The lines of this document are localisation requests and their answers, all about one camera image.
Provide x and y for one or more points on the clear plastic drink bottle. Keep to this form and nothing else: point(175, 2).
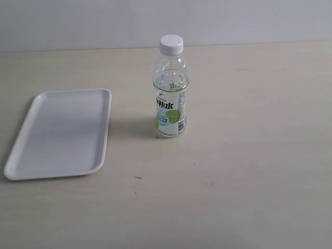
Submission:
point(170, 82)

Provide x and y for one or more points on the white bottle cap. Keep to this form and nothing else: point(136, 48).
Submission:
point(171, 45)

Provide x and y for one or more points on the white rectangular tray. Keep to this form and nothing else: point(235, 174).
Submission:
point(64, 134)

